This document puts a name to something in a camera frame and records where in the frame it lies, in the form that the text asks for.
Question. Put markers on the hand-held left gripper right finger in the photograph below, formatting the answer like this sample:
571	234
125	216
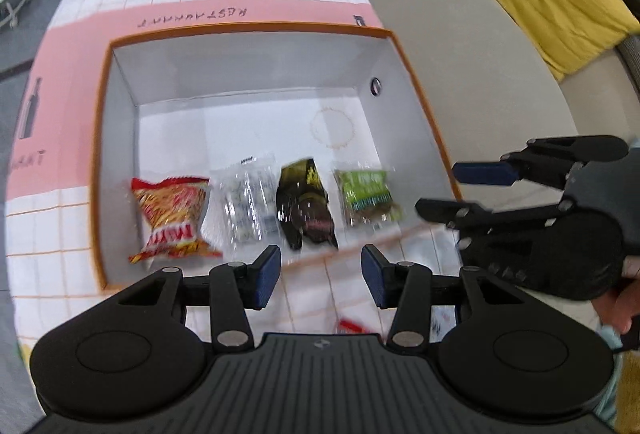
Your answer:
377	276

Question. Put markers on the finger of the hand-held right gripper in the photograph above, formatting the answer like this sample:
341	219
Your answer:
482	172
440	210

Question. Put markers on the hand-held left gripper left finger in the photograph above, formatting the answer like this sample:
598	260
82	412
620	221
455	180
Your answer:
265	279

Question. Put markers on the orange cardboard box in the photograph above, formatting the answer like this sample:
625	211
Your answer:
250	63

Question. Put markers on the person's right hand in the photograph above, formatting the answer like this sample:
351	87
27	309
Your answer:
625	304

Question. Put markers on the small red packet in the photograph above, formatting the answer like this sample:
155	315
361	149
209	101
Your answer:
350	326

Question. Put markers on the green snack packet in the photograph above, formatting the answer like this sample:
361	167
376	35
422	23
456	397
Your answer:
367	196

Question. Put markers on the small white packet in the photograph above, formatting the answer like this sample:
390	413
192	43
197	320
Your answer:
442	321

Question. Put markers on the clear plastic snack packet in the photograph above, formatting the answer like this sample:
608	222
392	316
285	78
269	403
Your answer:
245	199

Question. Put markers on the black snack packet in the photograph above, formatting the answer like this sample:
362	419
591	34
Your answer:
305	204

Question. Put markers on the red striped snack packet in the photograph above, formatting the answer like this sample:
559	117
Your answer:
172	214

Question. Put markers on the beige sofa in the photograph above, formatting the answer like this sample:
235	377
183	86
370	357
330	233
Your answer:
450	38

